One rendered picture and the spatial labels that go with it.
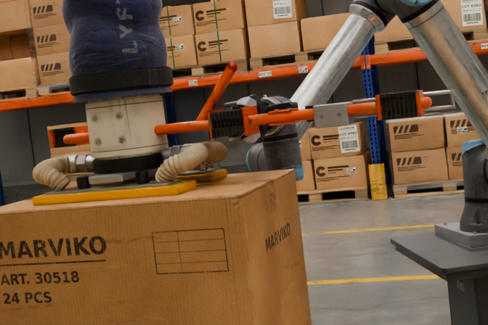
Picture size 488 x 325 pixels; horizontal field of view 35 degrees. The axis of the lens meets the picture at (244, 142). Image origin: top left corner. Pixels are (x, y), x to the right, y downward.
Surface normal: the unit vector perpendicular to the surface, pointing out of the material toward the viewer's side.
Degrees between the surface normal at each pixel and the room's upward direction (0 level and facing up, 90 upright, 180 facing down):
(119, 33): 75
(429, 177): 91
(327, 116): 90
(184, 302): 90
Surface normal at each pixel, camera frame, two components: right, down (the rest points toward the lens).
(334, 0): -0.25, 0.08
